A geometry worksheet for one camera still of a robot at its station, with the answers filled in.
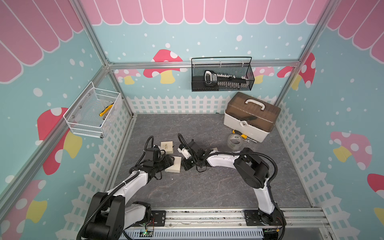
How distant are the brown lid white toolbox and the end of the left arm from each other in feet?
1.63

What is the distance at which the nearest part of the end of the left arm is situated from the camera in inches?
26.6

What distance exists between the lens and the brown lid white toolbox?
92 cm
